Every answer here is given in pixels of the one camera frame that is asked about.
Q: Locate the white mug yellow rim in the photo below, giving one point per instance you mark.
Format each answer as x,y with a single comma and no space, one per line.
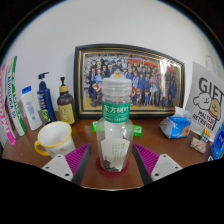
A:
55,136

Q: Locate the white paper gift bag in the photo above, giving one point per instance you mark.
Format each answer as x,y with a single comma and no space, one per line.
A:
206,100

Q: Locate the clear plastic drink bottle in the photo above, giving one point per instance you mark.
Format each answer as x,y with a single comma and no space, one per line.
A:
115,133

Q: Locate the framed group picture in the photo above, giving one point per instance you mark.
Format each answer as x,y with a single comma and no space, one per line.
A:
146,80

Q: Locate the white bottle blue cap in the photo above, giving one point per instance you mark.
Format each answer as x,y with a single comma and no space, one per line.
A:
31,111

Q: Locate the dark blue pump bottle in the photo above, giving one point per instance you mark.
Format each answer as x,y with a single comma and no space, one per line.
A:
46,105

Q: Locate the small orange blue box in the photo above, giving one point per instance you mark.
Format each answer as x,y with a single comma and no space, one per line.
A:
205,135

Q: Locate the blue detergent bottle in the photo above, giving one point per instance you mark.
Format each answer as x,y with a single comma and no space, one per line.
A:
218,143

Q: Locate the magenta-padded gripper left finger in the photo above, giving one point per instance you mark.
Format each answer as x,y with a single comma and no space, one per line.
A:
76,160

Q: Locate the small clear snack pack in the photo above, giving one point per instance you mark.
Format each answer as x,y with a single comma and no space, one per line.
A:
198,145

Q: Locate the brown pump bottle yellow label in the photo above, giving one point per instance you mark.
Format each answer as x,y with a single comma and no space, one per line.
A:
66,108

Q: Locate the blue tissue pack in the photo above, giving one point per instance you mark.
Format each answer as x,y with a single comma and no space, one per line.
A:
175,126

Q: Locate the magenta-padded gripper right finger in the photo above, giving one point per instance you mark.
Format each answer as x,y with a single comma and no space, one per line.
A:
147,160

